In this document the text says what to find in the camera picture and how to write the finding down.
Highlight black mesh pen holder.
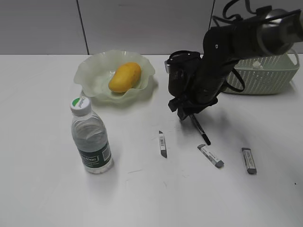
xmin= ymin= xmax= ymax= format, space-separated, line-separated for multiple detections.
xmin=164 ymin=50 xmax=201 ymax=97

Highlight green plastic basket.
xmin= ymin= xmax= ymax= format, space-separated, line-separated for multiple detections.
xmin=235 ymin=49 xmax=300 ymax=95

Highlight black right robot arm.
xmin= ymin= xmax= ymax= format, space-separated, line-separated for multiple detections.
xmin=165 ymin=6 xmax=303 ymax=120

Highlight black marker pen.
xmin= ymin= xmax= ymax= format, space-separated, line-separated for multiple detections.
xmin=190 ymin=114 xmax=211 ymax=145

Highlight grey eraser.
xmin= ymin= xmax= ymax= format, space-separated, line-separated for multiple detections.
xmin=242 ymin=148 xmax=257 ymax=175
xmin=197 ymin=144 xmax=224 ymax=168
xmin=159 ymin=130 xmax=167 ymax=158

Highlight translucent green wavy plate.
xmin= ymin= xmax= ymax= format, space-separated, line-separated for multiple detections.
xmin=74 ymin=50 xmax=155 ymax=103

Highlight waste paper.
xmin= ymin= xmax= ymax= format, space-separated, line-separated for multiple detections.
xmin=252 ymin=61 xmax=263 ymax=70

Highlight clear water bottle green label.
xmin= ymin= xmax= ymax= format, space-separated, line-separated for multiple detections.
xmin=70 ymin=96 xmax=113 ymax=174

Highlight yellow mango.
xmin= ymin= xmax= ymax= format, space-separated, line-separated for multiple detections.
xmin=108 ymin=62 xmax=141 ymax=93

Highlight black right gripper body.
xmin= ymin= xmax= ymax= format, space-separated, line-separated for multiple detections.
xmin=164 ymin=51 xmax=218 ymax=121

